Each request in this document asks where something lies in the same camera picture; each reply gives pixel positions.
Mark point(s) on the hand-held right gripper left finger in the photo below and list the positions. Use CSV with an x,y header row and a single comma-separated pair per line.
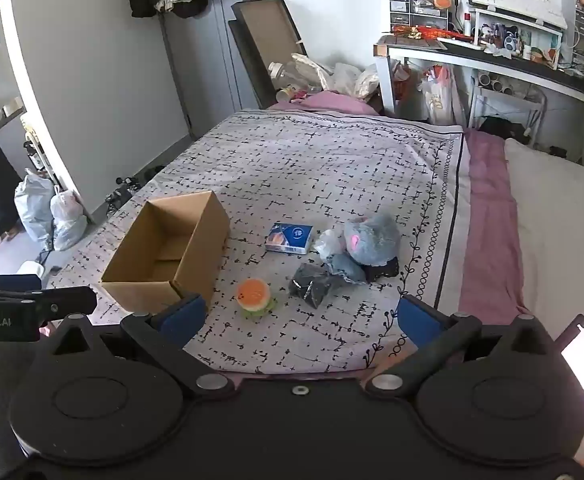
x,y
184,312

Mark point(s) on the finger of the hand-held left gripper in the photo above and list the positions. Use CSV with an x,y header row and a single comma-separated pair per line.
x,y
69,302

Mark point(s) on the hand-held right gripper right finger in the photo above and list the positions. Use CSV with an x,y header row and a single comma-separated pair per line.
x,y
419,315

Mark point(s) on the small black cloth item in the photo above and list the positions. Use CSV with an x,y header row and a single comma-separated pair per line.
x,y
384,270

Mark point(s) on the orange round plush toy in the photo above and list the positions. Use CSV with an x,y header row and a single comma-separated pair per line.
x,y
254,296

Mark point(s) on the brown cardboard box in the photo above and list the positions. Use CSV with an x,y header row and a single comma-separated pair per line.
x,y
171,240

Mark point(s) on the blue denim pouch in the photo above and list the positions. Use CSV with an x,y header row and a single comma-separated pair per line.
x,y
347,267

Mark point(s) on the grey-blue plush toy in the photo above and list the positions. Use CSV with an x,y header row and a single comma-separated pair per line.
x,y
374,237

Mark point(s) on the black plastic bag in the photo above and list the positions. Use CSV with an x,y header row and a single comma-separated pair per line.
x,y
314,285

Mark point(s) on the clear plastic bag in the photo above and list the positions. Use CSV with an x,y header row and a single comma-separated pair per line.
x,y
328,242

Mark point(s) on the small blue box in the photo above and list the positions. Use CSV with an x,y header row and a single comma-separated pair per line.
x,y
289,237

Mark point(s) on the white quilt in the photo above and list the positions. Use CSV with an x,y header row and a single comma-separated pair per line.
x,y
562,230

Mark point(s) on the white black-patterned blanket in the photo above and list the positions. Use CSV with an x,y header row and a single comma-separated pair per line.
x,y
322,170

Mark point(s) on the white shopping bag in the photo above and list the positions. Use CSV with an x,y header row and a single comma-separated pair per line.
x,y
442,95

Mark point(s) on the pile of clear plastic bags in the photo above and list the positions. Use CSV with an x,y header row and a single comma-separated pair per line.
x,y
332,77

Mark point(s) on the white desk with black top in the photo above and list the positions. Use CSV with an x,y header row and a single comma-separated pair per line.
x,y
517,62

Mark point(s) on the flat cardboard box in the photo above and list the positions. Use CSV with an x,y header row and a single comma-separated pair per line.
x,y
267,45

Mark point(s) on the red decorations on desk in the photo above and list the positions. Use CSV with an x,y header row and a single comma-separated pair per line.
x,y
427,33

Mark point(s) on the white monitor riser shelf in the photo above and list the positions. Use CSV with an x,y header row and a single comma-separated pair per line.
x,y
517,35

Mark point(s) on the grey small drawer organizer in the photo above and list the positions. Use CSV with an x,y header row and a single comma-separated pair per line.
x,y
412,7

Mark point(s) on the white keyboard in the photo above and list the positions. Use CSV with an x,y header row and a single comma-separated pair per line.
x,y
512,1

